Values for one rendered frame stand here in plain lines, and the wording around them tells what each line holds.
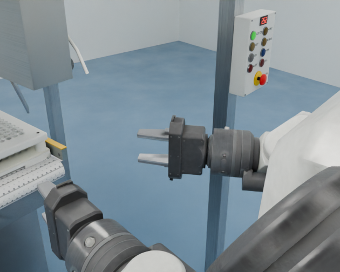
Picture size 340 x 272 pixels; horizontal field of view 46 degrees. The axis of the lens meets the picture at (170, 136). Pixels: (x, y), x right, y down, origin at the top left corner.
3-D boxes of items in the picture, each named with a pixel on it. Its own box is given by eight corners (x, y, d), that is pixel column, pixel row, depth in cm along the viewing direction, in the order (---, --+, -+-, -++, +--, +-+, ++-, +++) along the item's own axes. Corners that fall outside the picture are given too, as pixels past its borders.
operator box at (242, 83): (267, 83, 146) (276, 11, 134) (244, 97, 135) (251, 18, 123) (252, 80, 150) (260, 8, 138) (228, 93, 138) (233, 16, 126)
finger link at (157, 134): (139, 131, 76) (171, 133, 76) (136, 138, 73) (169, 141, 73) (139, 123, 75) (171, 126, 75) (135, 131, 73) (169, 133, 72)
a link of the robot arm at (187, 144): (167, 129, 68) (237, 134, 67) (174, 107, 77) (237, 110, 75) (166, 189, 74) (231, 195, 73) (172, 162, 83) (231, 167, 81)
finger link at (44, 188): (53, 182, 61) (73, 201, 57) (33, 190, 60) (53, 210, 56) (51, 174, 61) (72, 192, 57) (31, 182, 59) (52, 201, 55)
